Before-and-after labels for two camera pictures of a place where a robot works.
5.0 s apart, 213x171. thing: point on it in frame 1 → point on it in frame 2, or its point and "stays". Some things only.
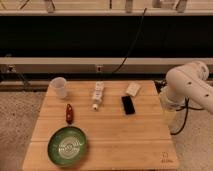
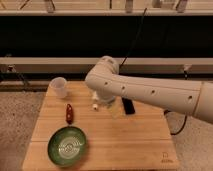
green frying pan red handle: (68, 145) stays
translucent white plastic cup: (59, 85) stays
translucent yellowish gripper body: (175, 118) → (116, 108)
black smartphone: (128, 105) stays
